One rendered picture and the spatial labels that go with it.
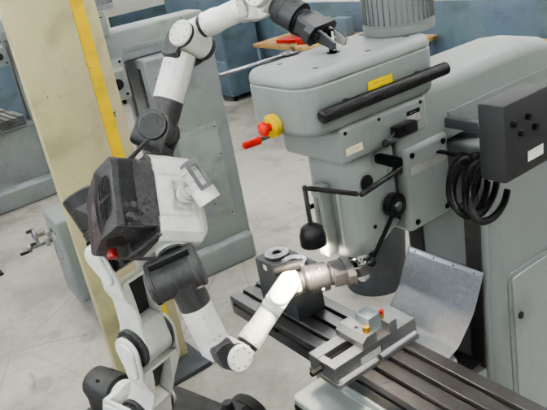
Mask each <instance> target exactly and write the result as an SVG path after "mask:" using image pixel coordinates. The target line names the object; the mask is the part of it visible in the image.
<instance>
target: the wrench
mask: <svg viewBox="0 0 547 410"><path fill-rule="evenodd" d="M299 53H300V52H299V51H294V52H292V50H289V51H286V52H283V53H281V54H279V55H276V56H274V57H270V58H267V59H263V60H261V61H257V62H254V63H250V64H247V65H244V66H242V67H239V68H234V69H231V70H229V71H226V72H221V73H218V76H227V75H229V74H232V73H235V72H240V71H242V70H245V69H248V68H253V67H255V66H258V65H261V64H263V63H268V62H271V61H274V60H276V59H281V58H284V57H289V56H292V55H297V54H299Z"/></svg>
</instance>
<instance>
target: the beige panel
mask: <svg viewBox="0 0 547 410"><path fill-rule="evenodd" d="M0 17H1V20H2V25H3V27H4V30H5V33H6V35H7V40H8V42H9V45H10V48H11V53H12V55H13V58H14V60H15V65H16V67H17V70H18V73H19V76H20V80H21V83H22V86H23V88H24V92H25V95H26V98H27V100H28V105H29V108H30V111H31V113H32V116H33V120H34V123H35V125H36V129H37V133H38V136H39V138H40V141H41V144H42V148H43V150H44V153H45V157H46V161H47V163H48V166H49V169H50V173H51V176H52V178H53V182H54V184H55V188H56V191H57V194H58V196H59V201H60V203H61V207H62V209H63V213H64V216H65V219H66V221H67V224H68V228H69V231H70V234H71V237H72V241H73V244H74V247H75V249H76V252H77V256H78V259H79V262H80V265H81V269H82V272H83V274H84V277H85V281H86V284H87V287H88V290H89V292H90V297H91V299H92V302H93V305H94V309H95V312H96V315H97V317H98V322H99V324H100V327H101V330H102V332H103V337H104V340H105V343H106V345H107V349H108V352H109V355H110V357H111V360H112V365H113V368H114V369H116V370H118V371H121V372H122V373H126V371H125V367H124V365H123V364H122V362H121V360H120V357H119V356H118V354H117V352H116V347H115V343H116V340H117V334H118V333H119V332H120V323H119V320H118V316H117V313H116V308H115V305H114V303H113V299H112V298H111V297H110V296H109V295H108V294H107V292H106V291H105V290H104V288H103V283H102V280H101V279H100V277H99V276H98V275H97V274H96V272H95V271H94V270H93V269H92V268H91V267H90V266H89V264H88V263H87V261H86V259H85V248H86V247H87V245H86V240H85V239H84V237H83V235H84V234H83V233H82V232H81V231H80V230H79V229H78V227H77V225H76V224H75V222H74V221H73V219H72V217H71V216H70V215H69V214H68V212H67V211H66V209H65V208H64V206H63V204H62V203H63V201H64V200H65V199H66V198H67V197H68V196H69V195H70V194H72V193H74V192H76V191H77V190H79V189H80V188H82V187H84V186H87V185H90V183H91V181H92V178H93V175H94V172H95V170H96V169H97V168H98V167H99V166H100V165H101V164H102V163H103V162H104V161H105V160H106V159H107V158H108V157H109V156H111V157H119V158H126V159H127V158H128V157H129V156H130V155H131V154H132V153H133V152H134V148H133V143H132V142H131V141H130V133H129V127H128V124H127V120H126V118H125V112H124V108H123V106H122V102H121V99H120V94H119V90H118V87H117V83H116V78H115V75H114V72H113V68H112V63H111V60H110V56H109V54H108V50H107V44H106V41H105V38H104V35H103V29H102V26H101V23H100V19H99V16H98V11H97V7H96V4H95V0H0ZM161 307H162V311H163V312H164V313H166V314H167V315H168V316H169V317H170V318H171V319H172V321H173V323H174V324H175V327H176V331H177V339H178V344H179V349H180V355H179V360H178V363H177V370H176V372H175V376H174V383H173V385H174V386H177V385H178V384H180V383H182V382H184V381H185V380H187V379H188V378H190V377H193V376H194V375H195V374H197V373H199V372H201V371H203V370H204V369H206V368H207V367H209V366H211V365H212V362H211V361H210V360H208V359H206V358H205V357H203V356H202V354H201V353H200V352H199V351H197V350H196V349H195V348H193V347H192V346H191V345H190V344H189V343H188V342H186V341H185V339H184V335H183V332H182V327H181V323H180V321H179V317H178V314H177V308H176V305H175V302H174V299H170V300H169V301H167V302H165V303H164V304H163V305H161ZM126 374H127V373H126Z"/></svg>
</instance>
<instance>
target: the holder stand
mask: <svg viewBox="0 0 547 410"><path fill-rule="evenodd" d="M301 258H302V259H303V261H304V266H305V265H309V264H315V263H317V261H314V260H311V259H310V258H308V257H306V256H304V255H301V254H299V253H297V252H295V251H292V250H290V249H288V248H286V247H284V246H281V245H280V246H276V247H273V248H270V249H268V250H267V251H266V252H265V253H264V254H262V255H259V256H257V257H256V258H255V259H256V266H257V271H258V275H259V279H260V286H261V290H262V294H263V299H264V298H265V296H266V295H267V294H268V292H269V290H270V289H271V288H272V286H273V285H274V283H275V282H276V280H277V279H278V278H279V276H280V275H279V276H276V277H275V276H274V275H273V271H272V267H271V266H272V265H275V264H280V263H284V262H287V261H291V260H297V259H301ZM324 307H325V303H324V298H323V293H322V292H321V293H317V294H311V295H308V294H306V293H305V292H304V293H302V294H300V295H298V296H295V297H293V298H292V299H291V301H290V302H289V303H288V305H287V306H286V308H285V309H284V311H283V312H284V313H286V314H287V315H288V316H291V317H293V318H294V319H296V320H297V321H302V320H304V319H305V318H307V317H309V316H311V315H312V314H314V313H315V312H318V311H319V310H321V309H323V308H324Z"/></svg>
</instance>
